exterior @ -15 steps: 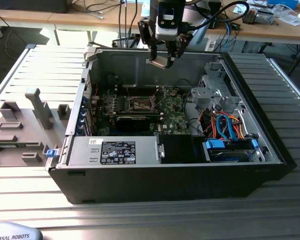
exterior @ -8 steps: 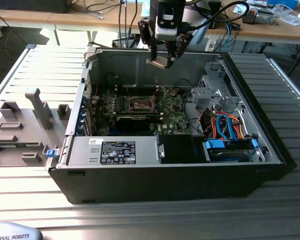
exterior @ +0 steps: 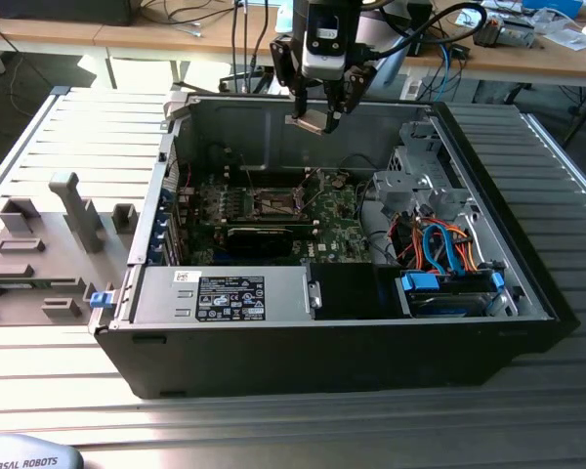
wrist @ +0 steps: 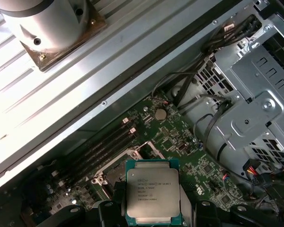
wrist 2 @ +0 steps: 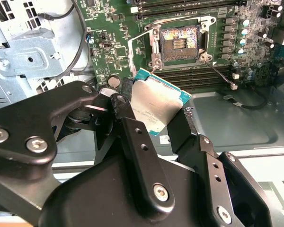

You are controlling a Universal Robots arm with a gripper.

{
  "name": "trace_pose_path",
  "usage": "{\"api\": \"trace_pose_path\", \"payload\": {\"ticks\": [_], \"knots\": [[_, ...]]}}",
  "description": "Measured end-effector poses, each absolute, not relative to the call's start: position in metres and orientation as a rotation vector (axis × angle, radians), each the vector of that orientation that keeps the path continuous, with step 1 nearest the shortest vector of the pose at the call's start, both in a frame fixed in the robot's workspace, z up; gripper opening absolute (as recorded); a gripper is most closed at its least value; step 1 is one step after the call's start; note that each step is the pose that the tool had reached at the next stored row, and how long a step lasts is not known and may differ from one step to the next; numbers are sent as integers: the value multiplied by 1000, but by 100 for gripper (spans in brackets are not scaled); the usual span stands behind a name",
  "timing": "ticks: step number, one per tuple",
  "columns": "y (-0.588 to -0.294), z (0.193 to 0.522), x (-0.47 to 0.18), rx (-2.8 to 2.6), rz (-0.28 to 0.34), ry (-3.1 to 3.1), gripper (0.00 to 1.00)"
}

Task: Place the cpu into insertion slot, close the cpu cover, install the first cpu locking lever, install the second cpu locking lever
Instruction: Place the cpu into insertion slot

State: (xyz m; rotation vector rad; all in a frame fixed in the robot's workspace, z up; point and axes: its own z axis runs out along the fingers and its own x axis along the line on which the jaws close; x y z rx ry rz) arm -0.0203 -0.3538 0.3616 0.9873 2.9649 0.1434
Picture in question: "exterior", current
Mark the black computer tower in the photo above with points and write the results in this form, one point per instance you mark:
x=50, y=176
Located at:
x=54, y=12

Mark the dark CPU cooler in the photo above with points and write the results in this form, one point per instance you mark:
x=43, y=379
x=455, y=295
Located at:
x=486, y=34

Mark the round coin cell battery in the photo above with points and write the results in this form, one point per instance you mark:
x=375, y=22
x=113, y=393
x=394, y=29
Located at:
x=340, y=180

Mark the RAM slot with white clip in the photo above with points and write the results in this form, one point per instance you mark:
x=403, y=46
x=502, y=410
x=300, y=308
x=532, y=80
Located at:
x=303, y=225
x=271, y=170
x=271, y=179

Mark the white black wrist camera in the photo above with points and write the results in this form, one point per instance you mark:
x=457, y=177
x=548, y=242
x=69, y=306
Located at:
x=324, y=34

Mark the clear plastic bag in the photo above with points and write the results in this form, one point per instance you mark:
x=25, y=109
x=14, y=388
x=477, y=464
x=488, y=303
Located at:
x=571, y=39

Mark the hard disk in blue carrier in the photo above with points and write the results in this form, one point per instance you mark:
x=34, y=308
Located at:
x=420, y=282

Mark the black PC case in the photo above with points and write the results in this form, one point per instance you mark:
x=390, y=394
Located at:
x=298, y=361

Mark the white leaflet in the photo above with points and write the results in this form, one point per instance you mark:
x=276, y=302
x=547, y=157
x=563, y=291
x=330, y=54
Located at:
x=469, y=19

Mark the grey parts rack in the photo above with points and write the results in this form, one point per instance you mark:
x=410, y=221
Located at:
x=54, y=278

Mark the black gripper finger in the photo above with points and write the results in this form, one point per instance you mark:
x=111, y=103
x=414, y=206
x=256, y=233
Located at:
x=359, y=85
x=283, y=63

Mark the CPU socket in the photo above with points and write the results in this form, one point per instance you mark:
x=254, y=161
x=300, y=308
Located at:
x=273, y=197

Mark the blue plastic case latch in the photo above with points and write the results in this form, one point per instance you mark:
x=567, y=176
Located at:
x=101, y=300

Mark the grey power supply unit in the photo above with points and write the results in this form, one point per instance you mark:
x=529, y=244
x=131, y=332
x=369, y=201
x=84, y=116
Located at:
x=166, y=293

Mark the small silver hex key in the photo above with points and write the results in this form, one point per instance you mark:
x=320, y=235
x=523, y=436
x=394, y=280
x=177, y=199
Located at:
x=190, y=31

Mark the silver topped CPU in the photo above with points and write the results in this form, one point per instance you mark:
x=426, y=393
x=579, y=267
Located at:
x=312, y=122

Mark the black plastic shroud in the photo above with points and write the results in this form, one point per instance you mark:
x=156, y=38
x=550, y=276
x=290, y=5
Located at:
x=347, y=293

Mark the silver metal drive cage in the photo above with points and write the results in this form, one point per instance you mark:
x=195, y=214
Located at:
x=410, y=188

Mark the wooden desk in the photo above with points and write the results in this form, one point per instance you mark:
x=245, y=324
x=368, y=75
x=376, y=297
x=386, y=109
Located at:
x=127, y=36
x=517, y=61

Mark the grey drive unit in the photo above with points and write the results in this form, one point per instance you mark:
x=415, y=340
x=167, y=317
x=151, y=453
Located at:
x=517, y=34

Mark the blue box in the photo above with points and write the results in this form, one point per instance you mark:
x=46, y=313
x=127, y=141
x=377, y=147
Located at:
x=556, y=7

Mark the black graphics card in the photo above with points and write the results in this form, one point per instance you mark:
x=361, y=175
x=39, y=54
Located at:
x=259, y=242

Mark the green motherboard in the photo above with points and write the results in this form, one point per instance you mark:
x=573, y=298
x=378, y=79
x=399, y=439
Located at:
x=339, y=217

